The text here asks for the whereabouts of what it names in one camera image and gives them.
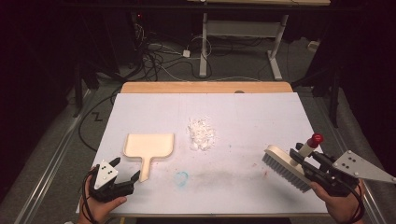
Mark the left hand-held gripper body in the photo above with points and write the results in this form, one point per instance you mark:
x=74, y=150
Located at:
x=104, y=176

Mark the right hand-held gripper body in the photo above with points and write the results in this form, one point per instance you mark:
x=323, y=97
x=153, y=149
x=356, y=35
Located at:
x=351, y=166

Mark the cream dustpan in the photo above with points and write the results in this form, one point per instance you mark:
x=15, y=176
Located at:
x=149, y=146

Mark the person's left hand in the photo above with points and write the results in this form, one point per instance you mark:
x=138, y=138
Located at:
x=99, y=210

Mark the person's right hand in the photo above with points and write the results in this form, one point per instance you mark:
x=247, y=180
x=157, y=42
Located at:
x=339, y=207

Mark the white table mat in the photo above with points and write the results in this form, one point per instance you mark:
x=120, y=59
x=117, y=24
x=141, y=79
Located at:
x=236, y=124

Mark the pile of white paper scraps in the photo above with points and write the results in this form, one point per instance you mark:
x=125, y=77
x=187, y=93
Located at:
x=201, y=133

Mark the white box on floor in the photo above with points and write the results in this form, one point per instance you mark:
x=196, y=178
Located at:
x=313, y=46

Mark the white power adapter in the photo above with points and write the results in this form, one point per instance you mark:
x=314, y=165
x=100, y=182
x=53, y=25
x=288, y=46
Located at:
x=186, y=53

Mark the white desk frame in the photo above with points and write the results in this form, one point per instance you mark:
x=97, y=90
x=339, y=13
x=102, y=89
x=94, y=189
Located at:
x=204, y=46

